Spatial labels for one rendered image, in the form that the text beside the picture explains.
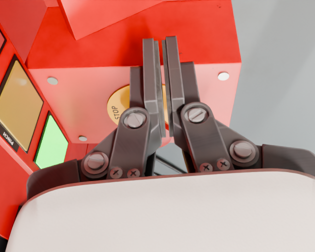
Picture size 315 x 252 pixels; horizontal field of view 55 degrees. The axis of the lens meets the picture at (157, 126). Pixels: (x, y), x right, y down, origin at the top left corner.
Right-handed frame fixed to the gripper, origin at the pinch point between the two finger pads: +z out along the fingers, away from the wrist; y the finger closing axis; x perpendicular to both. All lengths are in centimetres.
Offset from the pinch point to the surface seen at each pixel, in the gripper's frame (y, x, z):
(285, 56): 49, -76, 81
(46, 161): -10.0, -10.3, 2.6
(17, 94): -9.9, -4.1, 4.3
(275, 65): 46, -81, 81
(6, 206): -24.8, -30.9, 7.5
